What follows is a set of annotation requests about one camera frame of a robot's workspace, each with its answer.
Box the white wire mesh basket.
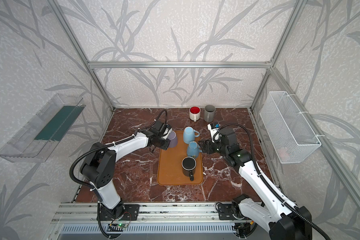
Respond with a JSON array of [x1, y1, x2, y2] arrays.
[[260, 91, 322, 164]]

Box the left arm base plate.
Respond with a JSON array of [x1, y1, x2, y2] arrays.
[[98, 204, 140, 221]]

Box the blue dotted floral mug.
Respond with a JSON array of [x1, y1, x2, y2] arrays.
[[187, 142, 202, 159]]

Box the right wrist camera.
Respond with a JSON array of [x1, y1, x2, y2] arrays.
[[208, 122, 220, 143]]

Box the light blue mug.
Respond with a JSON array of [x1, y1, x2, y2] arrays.
[[183, 127, 200, 144]]

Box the aluminium front rail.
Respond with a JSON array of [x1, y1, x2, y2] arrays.
[[50, 201, 304, 224]]

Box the lilac mug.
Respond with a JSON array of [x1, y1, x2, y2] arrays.
[[167, 131, 178, 148]]

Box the black mug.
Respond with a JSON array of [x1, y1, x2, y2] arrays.
[[182, 157, 197, 182]]

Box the clear plastic wall bin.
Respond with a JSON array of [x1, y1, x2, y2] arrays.
[[0, 94, 86, 163]]

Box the grey mug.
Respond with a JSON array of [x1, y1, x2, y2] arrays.
[[204, 105, 216, 123]]

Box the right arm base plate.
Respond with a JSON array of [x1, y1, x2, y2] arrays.
[[215, 202, 236, 221]]

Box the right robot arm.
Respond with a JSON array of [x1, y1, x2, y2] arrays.
[[199, 123, 330, 240]]

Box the white mug red inside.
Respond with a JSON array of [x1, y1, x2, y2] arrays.
[[189, 106, 201, 122]]

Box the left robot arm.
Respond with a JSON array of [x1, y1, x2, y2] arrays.
[[69, 110, 172, 219]]

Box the orange rectangular tray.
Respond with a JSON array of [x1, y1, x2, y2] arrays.
[[157, 131, 204, 186]]

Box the green circuit board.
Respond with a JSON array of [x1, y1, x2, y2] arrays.
[[107, 223, 130, 232]]

